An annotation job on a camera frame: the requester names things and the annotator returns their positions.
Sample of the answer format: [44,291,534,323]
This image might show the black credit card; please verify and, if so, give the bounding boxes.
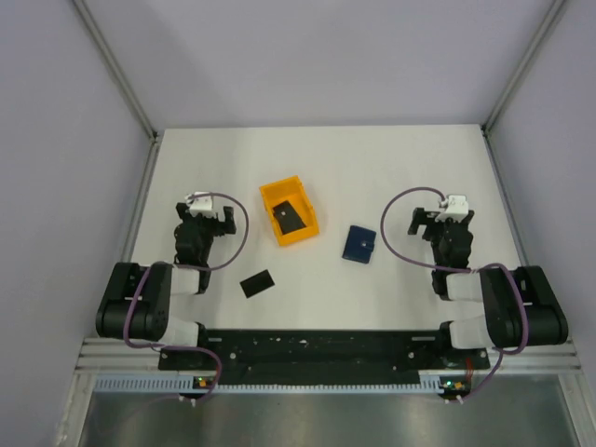
[239,269,275,299]

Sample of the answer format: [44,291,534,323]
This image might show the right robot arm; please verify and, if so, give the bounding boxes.
[408,208,569,369]

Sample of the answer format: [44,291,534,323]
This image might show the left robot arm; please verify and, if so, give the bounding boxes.
[95,197,237,370]

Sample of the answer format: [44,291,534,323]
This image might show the black card in bin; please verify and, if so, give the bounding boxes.
[273,200,306,236]

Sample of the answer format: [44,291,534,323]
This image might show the yellow plastic bin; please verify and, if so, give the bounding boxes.
[260,176,319,247]

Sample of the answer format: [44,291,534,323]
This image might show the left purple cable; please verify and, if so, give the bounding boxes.
[123,191,251,404]

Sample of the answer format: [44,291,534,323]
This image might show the purple cable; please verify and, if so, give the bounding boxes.
[123,191,251,404]
[380,186,532,404]

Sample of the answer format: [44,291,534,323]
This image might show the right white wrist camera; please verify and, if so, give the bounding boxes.
[436,195,469,222]

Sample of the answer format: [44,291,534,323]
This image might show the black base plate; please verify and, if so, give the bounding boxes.
[158,330,490,386]

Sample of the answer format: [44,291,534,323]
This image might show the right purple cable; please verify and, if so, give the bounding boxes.
[380,186,532,404]

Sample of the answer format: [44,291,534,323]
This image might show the grey cable duct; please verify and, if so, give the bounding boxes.
[93,374,466,395]

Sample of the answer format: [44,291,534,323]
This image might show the left aluminium frame post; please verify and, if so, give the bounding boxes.
[71,0,157,142]

